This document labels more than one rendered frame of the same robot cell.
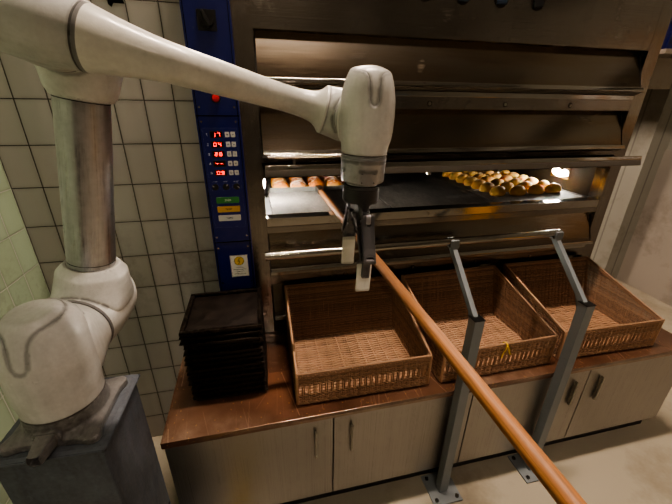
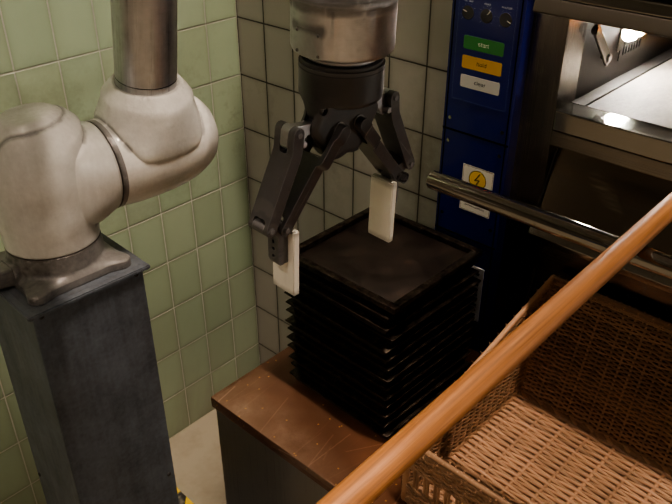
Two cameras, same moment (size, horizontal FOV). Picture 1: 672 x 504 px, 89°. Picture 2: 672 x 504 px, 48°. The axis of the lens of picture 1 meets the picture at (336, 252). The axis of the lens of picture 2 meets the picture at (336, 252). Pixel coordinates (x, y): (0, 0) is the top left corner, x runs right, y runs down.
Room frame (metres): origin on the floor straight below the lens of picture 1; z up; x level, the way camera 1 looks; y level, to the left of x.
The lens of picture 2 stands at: (0.34, -0.58, 1.69)
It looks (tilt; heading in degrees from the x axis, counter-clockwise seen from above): 31 degrees down; 56
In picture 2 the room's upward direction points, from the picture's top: straight up
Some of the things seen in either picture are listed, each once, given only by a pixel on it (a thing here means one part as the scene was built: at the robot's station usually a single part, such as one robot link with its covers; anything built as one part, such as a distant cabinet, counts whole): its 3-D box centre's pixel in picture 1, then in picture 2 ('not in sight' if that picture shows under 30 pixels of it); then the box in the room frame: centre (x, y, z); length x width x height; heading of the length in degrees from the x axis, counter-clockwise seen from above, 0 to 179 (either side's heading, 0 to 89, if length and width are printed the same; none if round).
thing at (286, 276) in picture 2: (363, 275); (285, 258); (0.63, -0.06, 1.32); 0.03 x 0.01 x 0.07; 102
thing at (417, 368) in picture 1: (351, 331); (614, 452); (1.26, -0.07, 0.72); 0.56 x 0.49 x 0.28; 103
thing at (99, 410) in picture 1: (63, 411); (45, 255); (0.54, 0.59, 1.03); 0.22 x 0.18 x 0.06; 11
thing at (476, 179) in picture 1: (497, 179); not in sight; (2.21, -1.03, 1.21); 0.61 x 0.48 x 0.06; 13
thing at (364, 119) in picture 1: (365, 111); not in sight; (0.72, -0.05, 1.64); 0.13 x 0.11 x 0.16; 9
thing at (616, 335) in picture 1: (573, 301); not in sight; (1.53, -1.24, 0.72); 0.56 x 0.49 x 0.28; 102
